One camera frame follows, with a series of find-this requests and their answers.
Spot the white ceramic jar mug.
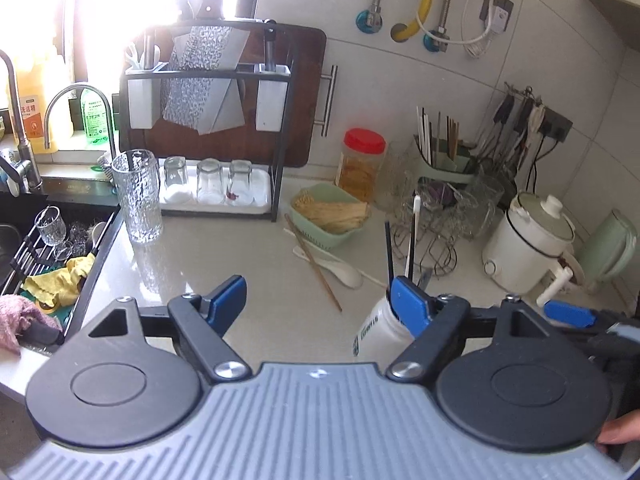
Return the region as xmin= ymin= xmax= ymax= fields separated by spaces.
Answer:
xmin=352 ymin=297 xmax=413 ymax=372

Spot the black chopstick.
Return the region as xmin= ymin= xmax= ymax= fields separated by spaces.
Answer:
xmin=384 ymin=220 xmax=396 ymax=302

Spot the white chopstick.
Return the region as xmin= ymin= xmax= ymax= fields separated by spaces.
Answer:
xmin=405 ymin=193 xmax=422 ymax=281

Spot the wooden chopstick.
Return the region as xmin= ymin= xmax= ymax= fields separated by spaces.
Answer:
xmin=284 ymin=214 xmax=343 ymax=313

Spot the steel kitchen faucet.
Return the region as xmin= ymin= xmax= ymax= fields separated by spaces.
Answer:
xmin=0 ymin=49 xmax=120 ymax=196

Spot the person's right hand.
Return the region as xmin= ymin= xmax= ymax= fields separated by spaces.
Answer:
xmin=597 ymin=410 xmax=640 ymax=445

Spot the white electric cooker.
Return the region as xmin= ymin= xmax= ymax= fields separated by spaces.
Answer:
xmin=482 ymin=192 xmax=575 ymax=296

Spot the green electric kettle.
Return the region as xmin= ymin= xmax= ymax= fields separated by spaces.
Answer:
xmin=576 ymin=209 xmax=638 ymax=292

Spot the glass pitcher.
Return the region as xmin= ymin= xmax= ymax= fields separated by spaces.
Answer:
xmin=463 ymin=174 xmax=504 ymax=240

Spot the black metal rack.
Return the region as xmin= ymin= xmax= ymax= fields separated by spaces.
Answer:
xmin=119 ymin=18 xmax=298 ymax=220

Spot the white drip tray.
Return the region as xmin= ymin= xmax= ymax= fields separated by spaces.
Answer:
xmin=160 ymin=156 xmax=272 ymax=217

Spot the yellow cloth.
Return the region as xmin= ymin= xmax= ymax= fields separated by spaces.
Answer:
xmin=22 ymin=254 xmax=96 ymax=309

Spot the green plastic basket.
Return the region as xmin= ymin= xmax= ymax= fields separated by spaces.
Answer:
xmin=290 ymin=182 xmax=370 ymax=250

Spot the green chopstick holder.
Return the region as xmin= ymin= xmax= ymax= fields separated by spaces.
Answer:
xmin=411 ymin=138 xmax=474 ymax=185

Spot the tall textured glass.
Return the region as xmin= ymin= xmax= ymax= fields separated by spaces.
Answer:
xmin=111 ymin=148 xmax=163 ymax=244

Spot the stemmed glass in sink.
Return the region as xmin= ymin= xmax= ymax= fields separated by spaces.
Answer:
xmin=35 ymin=205 xmax=66 ymax=247

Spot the red lid plastic jar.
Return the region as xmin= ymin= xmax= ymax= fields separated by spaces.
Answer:
xmin=335 ymin=128 xmax=387 ymax=203

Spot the pink cloth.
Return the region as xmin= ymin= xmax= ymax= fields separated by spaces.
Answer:
xmin=0 ymin=295 xmax=61 ymax=356

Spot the cleaver knife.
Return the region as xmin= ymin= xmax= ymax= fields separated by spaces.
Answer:
xmin=160 ymin=0 xmax=252 ymax=137

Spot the brown wooden cutting board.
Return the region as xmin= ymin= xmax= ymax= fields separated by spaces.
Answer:
xmin=116 ymin=20 xmax=328 ymax=168

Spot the metal wire cup rack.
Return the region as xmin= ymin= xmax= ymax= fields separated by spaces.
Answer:
xmin=390 ymin=179 xmax=465 ymax=278

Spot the black wall socket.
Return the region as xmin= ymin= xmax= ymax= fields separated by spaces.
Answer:
xmin=538 ymin=107 xmax=573 ymax=143

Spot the yellow gas hose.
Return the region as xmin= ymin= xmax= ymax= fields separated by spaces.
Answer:
xmin=389 ymin=0 xmax=442 ymax=42

